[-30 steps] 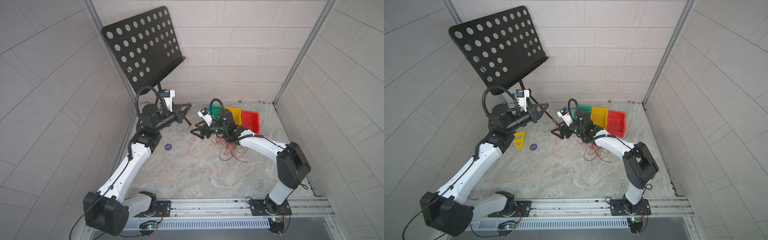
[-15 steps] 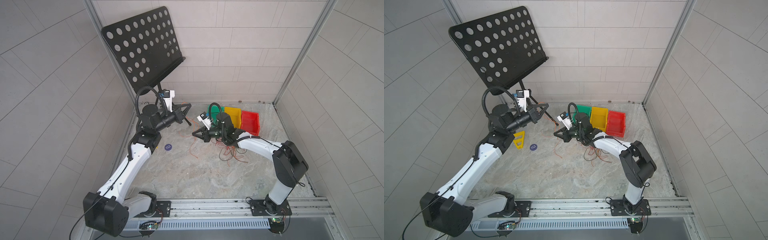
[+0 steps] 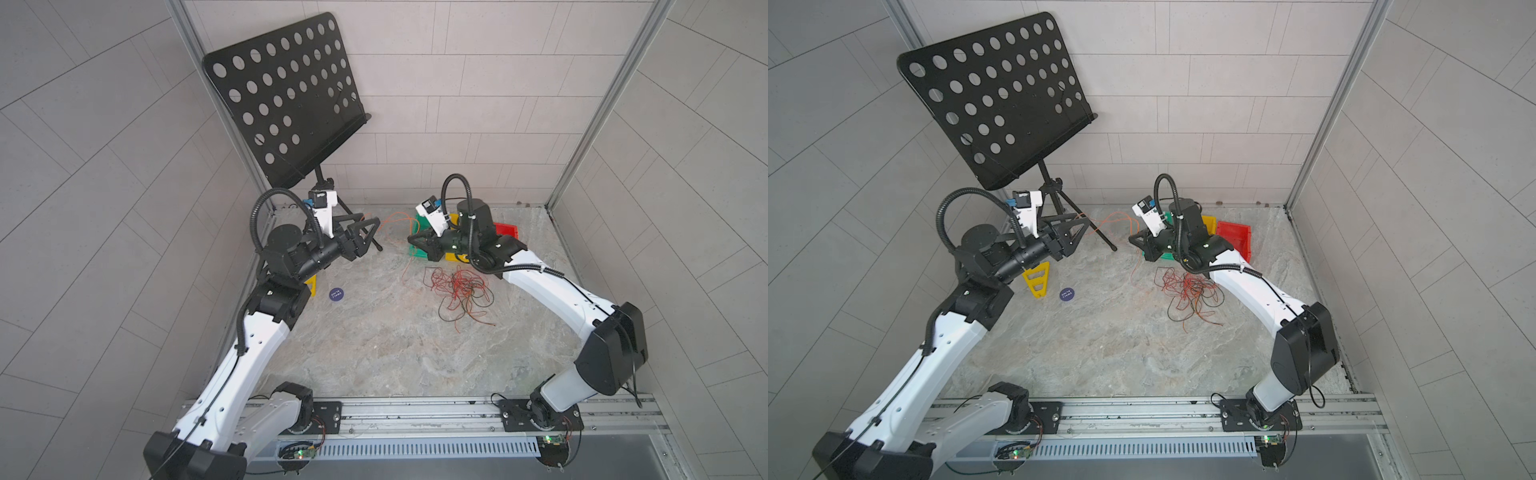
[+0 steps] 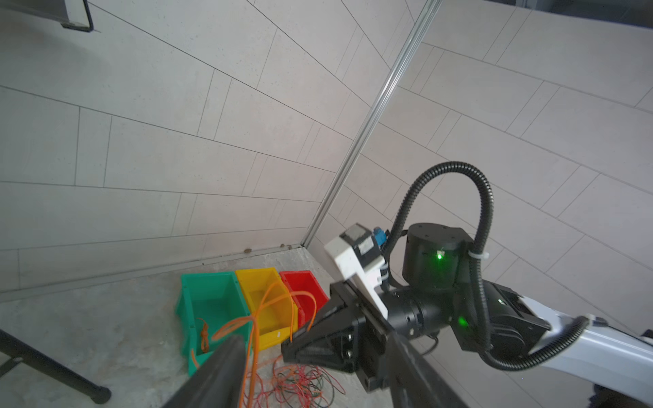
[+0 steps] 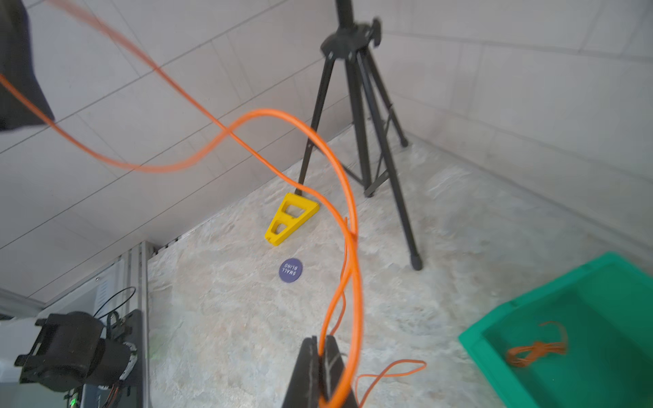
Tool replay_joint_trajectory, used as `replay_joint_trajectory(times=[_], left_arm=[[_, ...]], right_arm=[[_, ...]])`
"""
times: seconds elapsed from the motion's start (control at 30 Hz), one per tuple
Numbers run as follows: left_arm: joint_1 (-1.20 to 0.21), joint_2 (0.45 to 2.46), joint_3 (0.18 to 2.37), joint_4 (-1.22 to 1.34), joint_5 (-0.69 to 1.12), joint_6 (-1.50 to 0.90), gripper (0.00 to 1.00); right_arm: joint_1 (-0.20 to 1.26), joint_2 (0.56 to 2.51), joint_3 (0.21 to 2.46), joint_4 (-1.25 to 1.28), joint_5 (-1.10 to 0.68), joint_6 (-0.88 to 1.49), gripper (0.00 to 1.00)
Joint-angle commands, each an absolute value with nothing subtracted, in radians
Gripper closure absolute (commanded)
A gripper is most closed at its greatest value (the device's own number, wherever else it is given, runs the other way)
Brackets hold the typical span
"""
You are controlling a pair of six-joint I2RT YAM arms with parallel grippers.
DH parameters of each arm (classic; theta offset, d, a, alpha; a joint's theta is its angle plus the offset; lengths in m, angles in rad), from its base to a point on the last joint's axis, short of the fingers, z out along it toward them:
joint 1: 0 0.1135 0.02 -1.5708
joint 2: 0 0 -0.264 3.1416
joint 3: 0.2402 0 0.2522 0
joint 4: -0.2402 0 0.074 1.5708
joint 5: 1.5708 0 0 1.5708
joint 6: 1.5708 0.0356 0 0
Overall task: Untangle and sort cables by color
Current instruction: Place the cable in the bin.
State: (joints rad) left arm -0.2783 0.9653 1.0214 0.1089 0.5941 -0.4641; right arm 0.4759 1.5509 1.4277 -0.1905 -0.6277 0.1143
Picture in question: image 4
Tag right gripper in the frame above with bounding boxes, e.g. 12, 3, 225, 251
282, 282, 403, 392

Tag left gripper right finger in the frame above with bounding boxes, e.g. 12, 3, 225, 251
385, 333, 467, 408

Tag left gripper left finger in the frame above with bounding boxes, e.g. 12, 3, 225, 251
163, 335, 247, 408

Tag red cable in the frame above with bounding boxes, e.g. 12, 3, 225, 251
249, 354, 346, 408

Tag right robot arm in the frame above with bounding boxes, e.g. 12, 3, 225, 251
281, 161, 652, 407

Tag red plastic bin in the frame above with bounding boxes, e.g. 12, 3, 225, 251
280, 270, 329, 327

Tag yellow plastic bin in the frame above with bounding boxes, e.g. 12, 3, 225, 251
236, 268, 299, 350

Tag green plastic bin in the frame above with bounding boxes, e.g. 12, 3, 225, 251
175, 272, 250, 376

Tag black perforated music stand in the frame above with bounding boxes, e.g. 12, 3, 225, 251
1, 1, 112, 405

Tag dark green cable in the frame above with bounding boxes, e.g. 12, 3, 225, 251
285, 366, 346, 408

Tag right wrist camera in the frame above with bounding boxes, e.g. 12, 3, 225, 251
324, 224, 389, 319

